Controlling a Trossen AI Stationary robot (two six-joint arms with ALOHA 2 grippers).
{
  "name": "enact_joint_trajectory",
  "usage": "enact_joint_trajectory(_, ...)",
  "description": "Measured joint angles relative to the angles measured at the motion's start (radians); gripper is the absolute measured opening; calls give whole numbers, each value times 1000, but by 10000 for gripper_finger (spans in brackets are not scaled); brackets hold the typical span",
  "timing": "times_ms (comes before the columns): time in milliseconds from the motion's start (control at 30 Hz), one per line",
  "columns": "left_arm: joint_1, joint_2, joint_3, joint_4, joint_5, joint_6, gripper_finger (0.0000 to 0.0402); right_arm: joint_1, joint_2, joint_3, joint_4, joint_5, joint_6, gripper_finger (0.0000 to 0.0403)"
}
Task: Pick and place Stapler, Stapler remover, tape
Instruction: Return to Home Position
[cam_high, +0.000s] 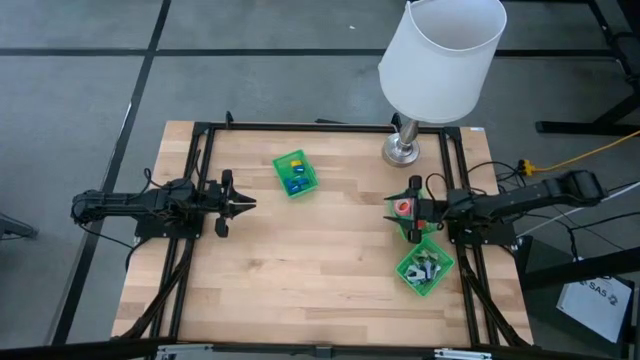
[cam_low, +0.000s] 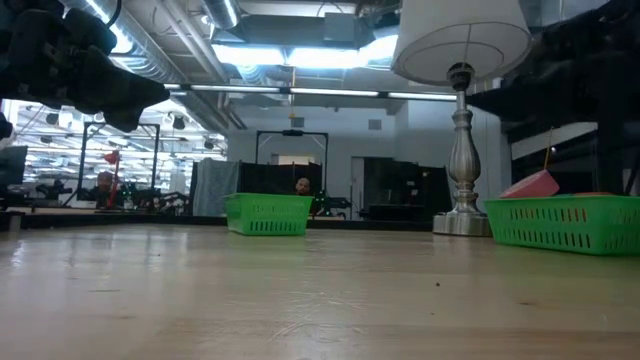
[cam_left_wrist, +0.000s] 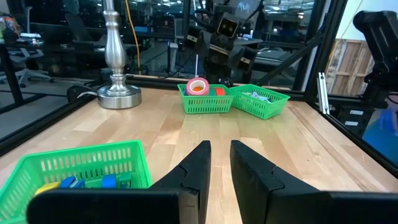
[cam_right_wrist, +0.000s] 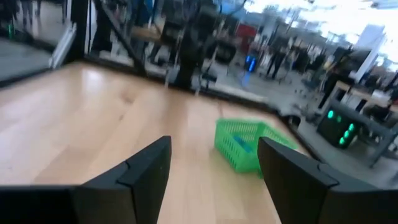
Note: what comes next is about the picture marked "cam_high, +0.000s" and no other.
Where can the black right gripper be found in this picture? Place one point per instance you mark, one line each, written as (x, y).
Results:
(432, 207)

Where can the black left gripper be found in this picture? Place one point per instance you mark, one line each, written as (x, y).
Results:
(215, 202)

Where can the pink tape roll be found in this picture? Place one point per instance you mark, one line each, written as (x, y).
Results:
(405, 213)

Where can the green plastic basket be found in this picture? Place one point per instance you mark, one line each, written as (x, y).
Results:
(280, 165)
(447, 262)
(427, 230)

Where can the silver stapler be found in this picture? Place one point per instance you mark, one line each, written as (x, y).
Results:
(413, 275)

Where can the small yellow stapler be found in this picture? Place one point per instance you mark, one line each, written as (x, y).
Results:
(296, 163)

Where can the light blue stapler remover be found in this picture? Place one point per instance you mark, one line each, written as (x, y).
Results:
(437, 273)

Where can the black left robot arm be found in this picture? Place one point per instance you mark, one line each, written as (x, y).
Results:
(125, 202)

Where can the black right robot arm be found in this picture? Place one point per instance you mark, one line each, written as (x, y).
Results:
(525, 195)

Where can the small white label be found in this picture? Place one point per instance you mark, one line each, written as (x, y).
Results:
(477, 129)

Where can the yellow power plug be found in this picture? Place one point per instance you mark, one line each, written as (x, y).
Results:
(525, 167)

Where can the white shade silver table lamp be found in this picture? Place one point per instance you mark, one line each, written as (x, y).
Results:
(440, 60)

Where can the white paper box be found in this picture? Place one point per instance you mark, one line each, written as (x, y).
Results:
(595, 305)

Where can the black rig crossbar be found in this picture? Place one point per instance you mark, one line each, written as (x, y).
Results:
(75, 350)

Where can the dark grey stand foot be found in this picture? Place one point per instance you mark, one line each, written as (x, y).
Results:
(15, 227)

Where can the black aluminium table frame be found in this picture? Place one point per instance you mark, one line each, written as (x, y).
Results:
(325, 127)

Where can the silver metal bracket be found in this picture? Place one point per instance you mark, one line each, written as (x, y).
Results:
(185, 352)
(462, 355)

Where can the black desk frame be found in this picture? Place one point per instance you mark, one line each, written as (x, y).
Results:
(575, 270)
(575, 129)

